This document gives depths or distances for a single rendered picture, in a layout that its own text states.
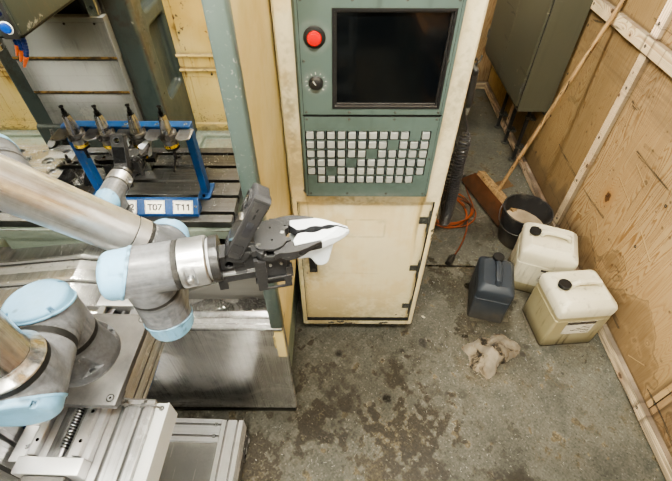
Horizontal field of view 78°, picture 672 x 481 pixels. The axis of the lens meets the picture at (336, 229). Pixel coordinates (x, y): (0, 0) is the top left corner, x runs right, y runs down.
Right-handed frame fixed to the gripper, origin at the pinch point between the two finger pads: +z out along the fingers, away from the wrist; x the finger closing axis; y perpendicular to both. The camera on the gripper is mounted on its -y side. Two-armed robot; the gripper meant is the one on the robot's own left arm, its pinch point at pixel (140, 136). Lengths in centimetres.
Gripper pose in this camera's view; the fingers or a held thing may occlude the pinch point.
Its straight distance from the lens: 169.1
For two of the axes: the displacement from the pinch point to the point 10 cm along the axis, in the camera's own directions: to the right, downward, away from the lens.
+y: -0.3, 6.9, 7.2
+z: 0.1, -7.2, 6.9
